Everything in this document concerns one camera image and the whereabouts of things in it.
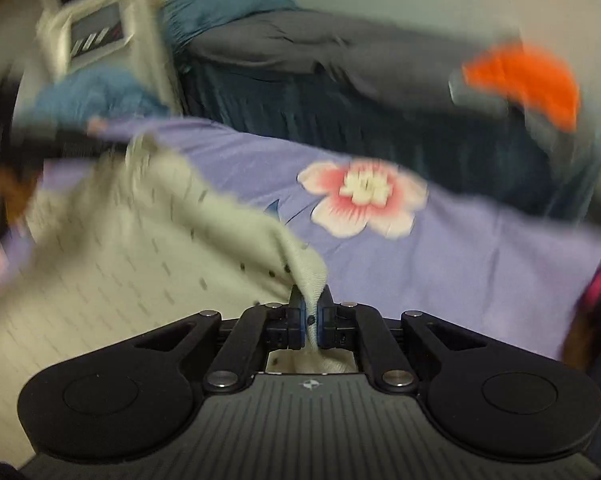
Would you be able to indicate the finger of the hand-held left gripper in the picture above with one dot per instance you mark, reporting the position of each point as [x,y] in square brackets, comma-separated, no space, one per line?
[80,142]

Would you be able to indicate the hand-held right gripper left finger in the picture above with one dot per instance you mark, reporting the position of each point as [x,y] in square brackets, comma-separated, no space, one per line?
[296,327]

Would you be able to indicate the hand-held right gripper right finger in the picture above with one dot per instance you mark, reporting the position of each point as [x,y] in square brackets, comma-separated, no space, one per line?
[325,327]

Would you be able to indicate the beige polka dot garment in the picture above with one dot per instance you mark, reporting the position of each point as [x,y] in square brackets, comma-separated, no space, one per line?
[130,280]

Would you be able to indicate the pile of dark clothes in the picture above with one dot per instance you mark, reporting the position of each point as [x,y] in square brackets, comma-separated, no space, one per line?
[593,320]

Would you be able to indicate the person's left hand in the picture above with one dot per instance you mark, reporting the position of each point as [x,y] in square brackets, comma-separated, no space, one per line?
[10,190]

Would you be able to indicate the teal blanket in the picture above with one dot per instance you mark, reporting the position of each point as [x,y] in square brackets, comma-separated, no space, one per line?
[95,97]

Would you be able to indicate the white appliance with control panel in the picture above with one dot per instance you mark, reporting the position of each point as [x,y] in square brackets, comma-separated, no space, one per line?
[98,30]

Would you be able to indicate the purple floral bed sheet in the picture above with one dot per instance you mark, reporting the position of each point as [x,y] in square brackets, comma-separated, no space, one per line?
[455,280]

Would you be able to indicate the dark grey bedding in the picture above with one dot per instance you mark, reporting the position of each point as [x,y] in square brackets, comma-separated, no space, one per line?
[340,55]

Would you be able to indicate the orange cloth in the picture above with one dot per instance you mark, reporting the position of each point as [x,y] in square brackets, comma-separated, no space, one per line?
[530,85]

